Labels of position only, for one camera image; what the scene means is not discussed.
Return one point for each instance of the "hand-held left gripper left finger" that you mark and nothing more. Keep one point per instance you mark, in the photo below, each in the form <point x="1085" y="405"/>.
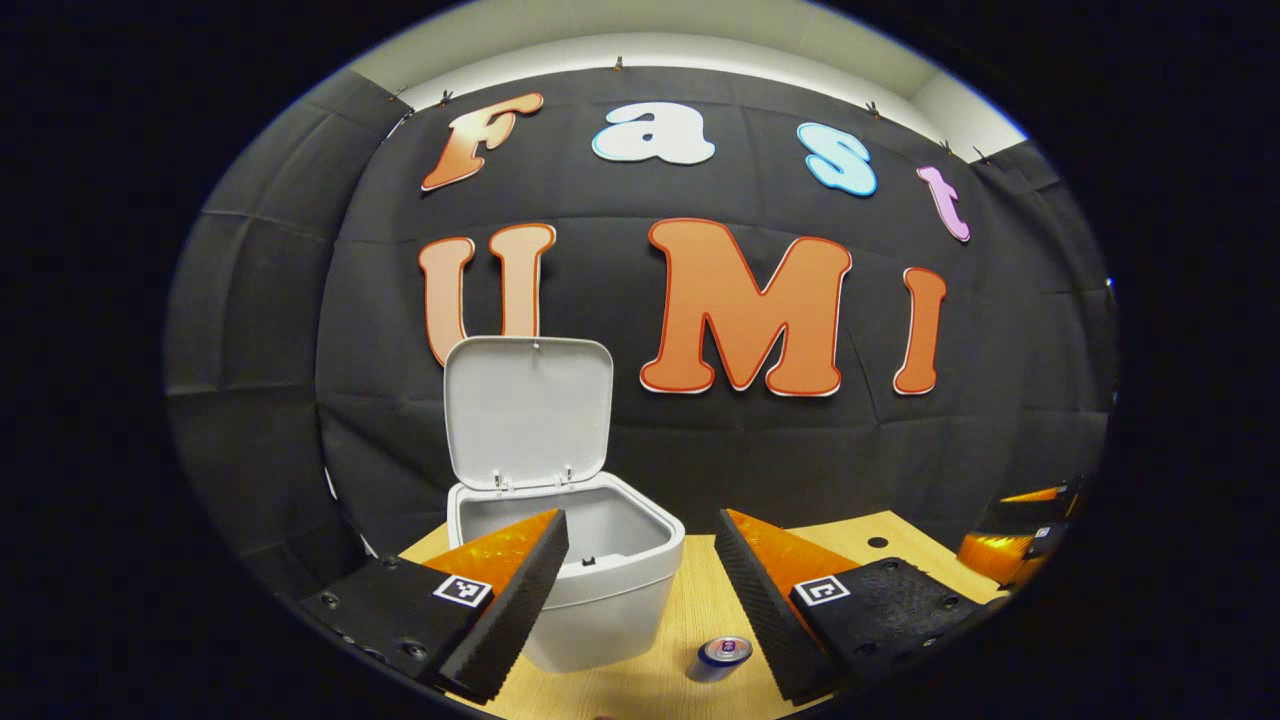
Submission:
<point x="510" y="610"/>

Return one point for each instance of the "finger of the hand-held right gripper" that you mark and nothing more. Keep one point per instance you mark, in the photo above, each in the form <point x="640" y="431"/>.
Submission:
<point x="995" y="555"/>
<point x="1040" y="505"/>

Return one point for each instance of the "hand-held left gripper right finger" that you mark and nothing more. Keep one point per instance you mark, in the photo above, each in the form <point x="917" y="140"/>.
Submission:
<point x="760" y="610"/>

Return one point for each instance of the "blue pop can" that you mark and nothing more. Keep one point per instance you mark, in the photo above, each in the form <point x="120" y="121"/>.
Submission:
<point x="718" y="660"/>

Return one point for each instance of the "white desktop garbage bin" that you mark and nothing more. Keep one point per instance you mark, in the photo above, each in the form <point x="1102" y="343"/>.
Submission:
<point x="610" y="610"/>

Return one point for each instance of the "wooden desktop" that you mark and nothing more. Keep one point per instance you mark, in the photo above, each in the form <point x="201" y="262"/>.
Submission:
<point x="690" y="600"/>

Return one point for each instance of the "black backdrop cloth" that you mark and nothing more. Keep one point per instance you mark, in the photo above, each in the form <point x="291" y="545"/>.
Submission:
<point x="620" y="450"/>

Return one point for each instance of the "dark grey side panel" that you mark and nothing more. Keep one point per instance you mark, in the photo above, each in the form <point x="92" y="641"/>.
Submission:
<point x="260" y="320"/>
<point x="1070" y="250"/>

